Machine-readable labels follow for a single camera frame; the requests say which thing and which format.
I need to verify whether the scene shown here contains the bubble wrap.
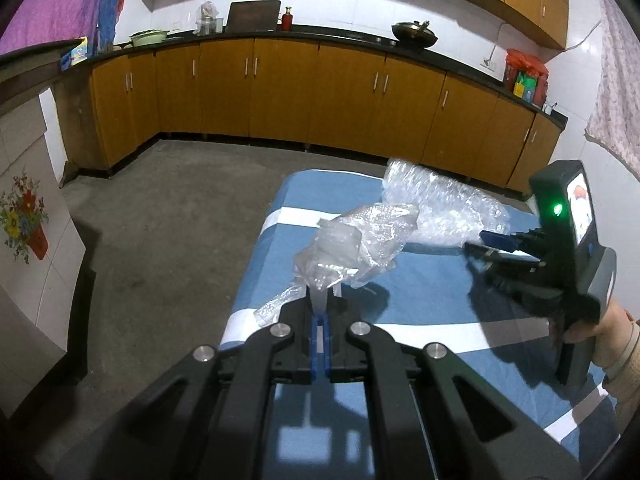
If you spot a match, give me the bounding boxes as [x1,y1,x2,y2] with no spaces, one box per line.
[382,158,511,249]

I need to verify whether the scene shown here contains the colourful small box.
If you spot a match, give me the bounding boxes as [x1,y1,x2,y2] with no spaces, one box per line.
[59,36,91,72]

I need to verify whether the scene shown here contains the person's right forearm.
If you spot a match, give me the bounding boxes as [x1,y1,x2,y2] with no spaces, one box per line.
[602,317,640,442]

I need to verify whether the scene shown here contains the blue hanging cloth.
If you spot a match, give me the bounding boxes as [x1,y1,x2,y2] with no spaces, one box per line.
[96,0,134,55]

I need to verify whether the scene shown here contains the black wok with lid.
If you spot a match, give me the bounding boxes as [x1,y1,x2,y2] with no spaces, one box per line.
[391,19,440,50]

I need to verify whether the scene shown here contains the black kitchen countertop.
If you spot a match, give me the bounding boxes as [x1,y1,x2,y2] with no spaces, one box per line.
[0,24,570,127]

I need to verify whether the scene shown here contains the wooden kitchen base cabinets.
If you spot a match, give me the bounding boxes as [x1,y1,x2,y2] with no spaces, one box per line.
[52,35,564,197]

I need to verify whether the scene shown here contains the plastic wrapped jar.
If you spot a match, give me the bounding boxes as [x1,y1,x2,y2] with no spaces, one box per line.
[195,0,224,36]

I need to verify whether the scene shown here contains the green enamel basin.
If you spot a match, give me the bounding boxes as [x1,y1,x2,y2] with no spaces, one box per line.
[128,28,170,47]

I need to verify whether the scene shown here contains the white wall cable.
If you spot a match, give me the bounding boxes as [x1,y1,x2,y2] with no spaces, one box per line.
[486,16,507,61]

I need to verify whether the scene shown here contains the purple hanging quilt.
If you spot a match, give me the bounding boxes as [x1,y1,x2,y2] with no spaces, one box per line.
[0,0,115,57]

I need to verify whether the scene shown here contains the red bag of goods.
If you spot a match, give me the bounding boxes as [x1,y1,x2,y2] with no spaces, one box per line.
[503,48,550,109]

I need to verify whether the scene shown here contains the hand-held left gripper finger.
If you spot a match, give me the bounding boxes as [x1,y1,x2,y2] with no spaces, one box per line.
[323,296,583,480]
[65,294,322,480]

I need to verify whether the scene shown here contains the flower wall decal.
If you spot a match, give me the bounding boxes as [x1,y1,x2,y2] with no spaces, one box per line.
[0,172,50,264]

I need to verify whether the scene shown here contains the clear plastic bag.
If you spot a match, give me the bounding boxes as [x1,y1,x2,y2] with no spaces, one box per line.
[253,203,420,329]

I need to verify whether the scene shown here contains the pink floral hanging cloth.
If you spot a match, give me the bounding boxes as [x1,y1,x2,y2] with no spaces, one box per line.
[583,0,640,182]

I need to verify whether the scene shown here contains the person's right hand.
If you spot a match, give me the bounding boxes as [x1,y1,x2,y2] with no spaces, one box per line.
[563,300,636,369]

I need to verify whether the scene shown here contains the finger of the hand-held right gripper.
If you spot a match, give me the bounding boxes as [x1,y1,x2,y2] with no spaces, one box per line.
[463,241,546,273]
[478,228,546,256]

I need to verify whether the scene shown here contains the dark brown cutting board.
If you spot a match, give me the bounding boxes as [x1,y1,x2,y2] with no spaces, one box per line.
[224,0,282,34]

